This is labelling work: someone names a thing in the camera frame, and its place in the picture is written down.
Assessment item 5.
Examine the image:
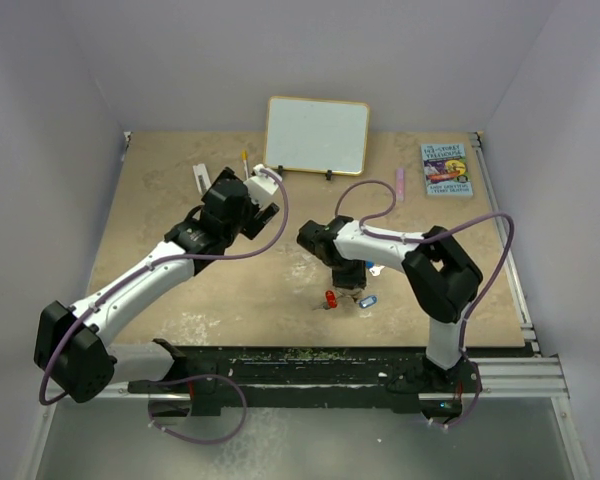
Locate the red key tag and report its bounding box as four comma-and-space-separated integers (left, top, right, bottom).
325, 290, 338, 309

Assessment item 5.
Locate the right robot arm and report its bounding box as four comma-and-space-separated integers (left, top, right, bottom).
296, 215, 483, 391

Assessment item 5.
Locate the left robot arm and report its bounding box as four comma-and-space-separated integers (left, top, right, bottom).
34, 165, 289, 406

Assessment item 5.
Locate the yellow capped marker pen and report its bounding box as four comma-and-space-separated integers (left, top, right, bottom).
241, 150, 250, 178

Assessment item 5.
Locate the yellow framed whiteboard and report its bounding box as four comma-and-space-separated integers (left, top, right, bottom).
263, 96, 371, 176

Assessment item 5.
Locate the blue treehouse book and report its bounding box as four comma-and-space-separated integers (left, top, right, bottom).
420, 143, 474, 197

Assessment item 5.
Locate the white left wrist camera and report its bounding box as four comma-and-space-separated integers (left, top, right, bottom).
244, 164, 282, 209

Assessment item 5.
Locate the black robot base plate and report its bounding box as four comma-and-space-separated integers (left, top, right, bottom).
129, 346, 482, 417

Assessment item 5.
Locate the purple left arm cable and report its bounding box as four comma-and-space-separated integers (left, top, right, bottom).
38, 167, 289, 405

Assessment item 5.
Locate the aluminium rail frame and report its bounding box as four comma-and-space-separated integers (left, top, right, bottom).
38, 130, 569, 401

